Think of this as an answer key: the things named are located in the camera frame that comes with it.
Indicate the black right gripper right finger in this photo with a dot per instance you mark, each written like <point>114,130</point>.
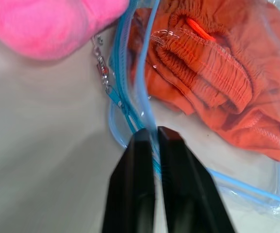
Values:
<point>190,189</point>

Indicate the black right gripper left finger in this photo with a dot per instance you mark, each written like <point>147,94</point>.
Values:
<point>132,184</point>

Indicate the clear plastic pouch blue zipper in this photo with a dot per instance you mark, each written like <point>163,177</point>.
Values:
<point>246,179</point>

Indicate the orange cloth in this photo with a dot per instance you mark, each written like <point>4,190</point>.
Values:
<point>217,72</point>

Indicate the pink fluffy pompom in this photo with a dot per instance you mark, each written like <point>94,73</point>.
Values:
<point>47,24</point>

